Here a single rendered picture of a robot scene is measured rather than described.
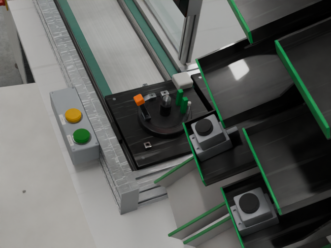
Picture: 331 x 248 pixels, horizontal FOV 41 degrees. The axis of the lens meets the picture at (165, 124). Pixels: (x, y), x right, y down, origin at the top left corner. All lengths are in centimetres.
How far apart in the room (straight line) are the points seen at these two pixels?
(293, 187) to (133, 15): 101
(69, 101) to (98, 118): 9
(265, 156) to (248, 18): 19
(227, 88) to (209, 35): 91
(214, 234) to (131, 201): 25
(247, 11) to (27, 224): 75
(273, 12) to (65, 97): 75
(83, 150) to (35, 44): 53
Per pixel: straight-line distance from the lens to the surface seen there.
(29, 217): 113
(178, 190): 98
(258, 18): 57
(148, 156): 108
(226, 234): 92
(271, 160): 63
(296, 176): 62
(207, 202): 93
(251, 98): 68
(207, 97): 122
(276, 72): 70
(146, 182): 105
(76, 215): 112
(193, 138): 80
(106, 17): 153
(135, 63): 137
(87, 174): 118
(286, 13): 54
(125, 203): 107
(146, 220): 111
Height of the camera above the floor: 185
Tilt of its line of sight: 50 degrees down
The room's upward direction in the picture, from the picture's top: 9 degrees clockwise
